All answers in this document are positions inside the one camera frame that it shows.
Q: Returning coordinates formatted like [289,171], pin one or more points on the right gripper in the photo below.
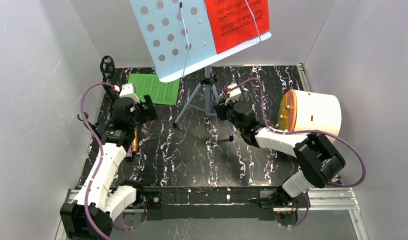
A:
[222,110]

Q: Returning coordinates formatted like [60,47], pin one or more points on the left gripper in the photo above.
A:
[145,109]

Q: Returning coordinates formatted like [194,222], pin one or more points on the green sheet music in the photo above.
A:
[163,93]

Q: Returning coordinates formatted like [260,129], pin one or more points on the gold microphone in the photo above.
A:
[135,143]

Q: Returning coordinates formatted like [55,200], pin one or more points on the black round-base mic stand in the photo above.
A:
[84,119]

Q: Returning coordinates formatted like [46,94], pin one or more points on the black tripod mic stand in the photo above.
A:
[107,68]

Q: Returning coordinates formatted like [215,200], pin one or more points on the grey tripod music stand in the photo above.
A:
[179,38]

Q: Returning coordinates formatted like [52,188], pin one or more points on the purple glitter microphone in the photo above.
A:
[129,155]

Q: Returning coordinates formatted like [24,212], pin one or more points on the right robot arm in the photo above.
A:
[318,159]

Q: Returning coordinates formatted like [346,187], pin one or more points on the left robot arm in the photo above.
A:
[93,211]

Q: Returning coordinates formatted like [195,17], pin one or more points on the white drum orange head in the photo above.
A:
[303,110]

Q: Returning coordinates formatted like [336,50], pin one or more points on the red sheet music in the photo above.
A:
[234,22]

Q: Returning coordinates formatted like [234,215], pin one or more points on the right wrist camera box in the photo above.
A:
[233,93]

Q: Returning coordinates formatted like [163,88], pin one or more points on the aluminium base frame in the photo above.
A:
[244,202]

